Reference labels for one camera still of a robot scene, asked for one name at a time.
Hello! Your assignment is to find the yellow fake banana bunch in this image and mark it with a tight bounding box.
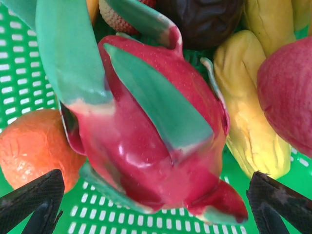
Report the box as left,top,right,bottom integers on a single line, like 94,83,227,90
243,0,312,58

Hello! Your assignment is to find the red green fake dragon fruit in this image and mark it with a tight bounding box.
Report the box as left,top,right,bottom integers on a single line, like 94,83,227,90
0,0,249,226

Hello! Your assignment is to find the thin curved orange-yellow banana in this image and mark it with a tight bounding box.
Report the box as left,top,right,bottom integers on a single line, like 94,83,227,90
86,0,99,25

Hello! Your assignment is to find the red bumpy fake lychee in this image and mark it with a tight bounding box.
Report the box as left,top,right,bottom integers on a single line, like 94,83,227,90
98,0,156,34

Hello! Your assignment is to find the small fake orange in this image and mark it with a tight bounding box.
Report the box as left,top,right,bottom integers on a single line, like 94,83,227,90
0,109,87,195

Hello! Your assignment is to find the long yellow fake banana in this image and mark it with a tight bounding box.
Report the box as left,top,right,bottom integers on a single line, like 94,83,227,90
213,30,292,180

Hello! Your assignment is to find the red fake apple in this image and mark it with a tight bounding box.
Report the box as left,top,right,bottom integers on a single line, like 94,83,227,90
256,36,312,159

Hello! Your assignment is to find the green plastic basket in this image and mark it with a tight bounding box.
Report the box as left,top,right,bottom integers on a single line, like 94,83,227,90
0,0,312,234

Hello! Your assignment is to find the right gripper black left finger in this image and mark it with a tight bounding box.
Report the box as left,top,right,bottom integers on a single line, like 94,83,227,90
0,169,65,234

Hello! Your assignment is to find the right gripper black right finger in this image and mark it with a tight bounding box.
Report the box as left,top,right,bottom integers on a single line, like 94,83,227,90
246,170,312,234

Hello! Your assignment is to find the dark maroon wrinkled fake fruit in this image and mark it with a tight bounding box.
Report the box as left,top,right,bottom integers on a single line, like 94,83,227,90
156,0,244,51

